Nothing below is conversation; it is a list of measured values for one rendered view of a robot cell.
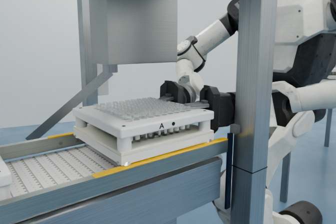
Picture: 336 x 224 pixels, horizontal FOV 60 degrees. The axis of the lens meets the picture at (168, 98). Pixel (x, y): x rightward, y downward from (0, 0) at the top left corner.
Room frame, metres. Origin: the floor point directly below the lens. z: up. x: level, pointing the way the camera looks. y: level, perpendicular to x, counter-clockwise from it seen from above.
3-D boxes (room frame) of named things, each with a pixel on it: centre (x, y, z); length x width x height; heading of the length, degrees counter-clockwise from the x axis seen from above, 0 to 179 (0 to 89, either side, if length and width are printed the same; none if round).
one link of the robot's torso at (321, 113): (1.11, -0.50, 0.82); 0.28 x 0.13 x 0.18; 128
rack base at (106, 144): (0.68, 0.06, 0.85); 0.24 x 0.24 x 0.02; 38
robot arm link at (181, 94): (0.88, -0.02, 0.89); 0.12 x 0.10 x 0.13; 160
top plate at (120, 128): (0.68, 0.06, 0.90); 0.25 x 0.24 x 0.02; 38
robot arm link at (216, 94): (0.74, -0.15, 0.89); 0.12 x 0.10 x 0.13; 120
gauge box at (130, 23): (0.83, 0.09, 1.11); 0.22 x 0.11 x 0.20; 128
